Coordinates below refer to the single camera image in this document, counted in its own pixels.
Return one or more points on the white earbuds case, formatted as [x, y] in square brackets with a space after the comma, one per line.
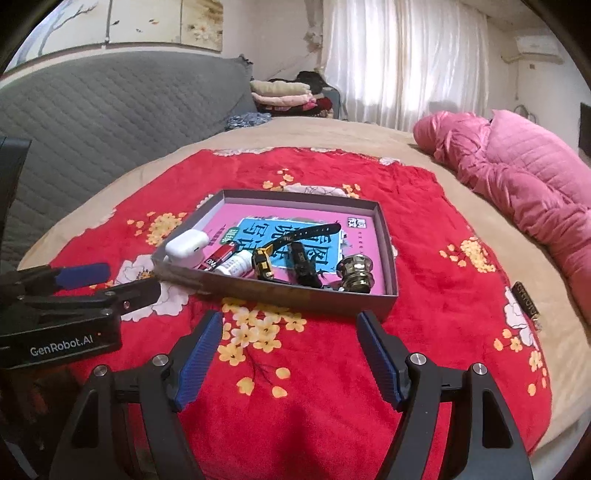
[187, 249]

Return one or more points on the white air conditioner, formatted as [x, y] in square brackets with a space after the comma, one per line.
[538, 45]

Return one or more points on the white curtain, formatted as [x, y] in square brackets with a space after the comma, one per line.
[394, 62]

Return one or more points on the floral wall painting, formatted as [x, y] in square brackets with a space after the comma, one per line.
[73, 24]

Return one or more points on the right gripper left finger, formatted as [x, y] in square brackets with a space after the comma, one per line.
[167, 384]

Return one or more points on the grey shallow cardboard box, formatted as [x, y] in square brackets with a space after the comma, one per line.
[252, 218]

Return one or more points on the black television screen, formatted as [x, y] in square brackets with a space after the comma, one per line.
[584, 141]

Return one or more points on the black rectangular lighter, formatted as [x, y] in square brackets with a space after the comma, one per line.
[305, 272]

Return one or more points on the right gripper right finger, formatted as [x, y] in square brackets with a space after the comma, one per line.
[413, 385]

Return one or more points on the grey quilted sofa cover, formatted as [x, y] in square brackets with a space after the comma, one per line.
[91, 120]

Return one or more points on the yellow black wristwatch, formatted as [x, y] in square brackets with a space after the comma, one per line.
[261, 255]

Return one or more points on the blue patterned cloth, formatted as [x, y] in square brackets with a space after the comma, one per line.
[247, 120]

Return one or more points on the pink quilted jacket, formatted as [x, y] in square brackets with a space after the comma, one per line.
[529, 174]

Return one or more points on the brass metal knob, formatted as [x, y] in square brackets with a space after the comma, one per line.
[355, 273]

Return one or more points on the blanket brand label tag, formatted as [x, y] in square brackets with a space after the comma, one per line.
[527, 304]

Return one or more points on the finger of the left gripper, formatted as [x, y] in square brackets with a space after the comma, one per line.
[46, 280]
[120, 299]

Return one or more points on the stack of folded clothes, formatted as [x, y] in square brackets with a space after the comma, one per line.
[308, 95]

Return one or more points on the white pill bottle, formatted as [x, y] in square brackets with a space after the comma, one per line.
[237, 266]

